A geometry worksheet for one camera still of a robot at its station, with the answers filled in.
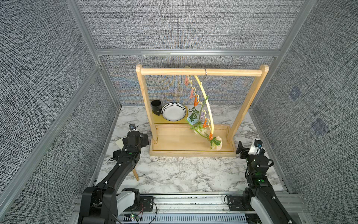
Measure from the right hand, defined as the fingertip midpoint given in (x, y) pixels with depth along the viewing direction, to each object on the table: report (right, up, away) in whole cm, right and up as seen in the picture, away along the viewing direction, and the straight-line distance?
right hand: (249, 140), depth 81 cm
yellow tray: (-55, +12, +28) cm, 63 cm away
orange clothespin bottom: (-26, +4, -15) cm, 30 cm away
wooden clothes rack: (-28, -3, +17) cm, 33 cm away
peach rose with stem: (-20, -2, -2) cm, 20 cm away
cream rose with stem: (-27, +6, +7) cm, 28 cm away
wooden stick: (-67, -21, +3) cm, 70 cm away
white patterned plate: (-45, +18, +33) cm, 59 cm away
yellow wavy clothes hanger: (-18, +9, +26) cm, 33 cm away
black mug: (-58, +22, +28) cm, 68 cm away
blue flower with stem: (-32, +12, +10) cm, 35 cm away
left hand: (-66, +2, +6) cm, 66 cm away
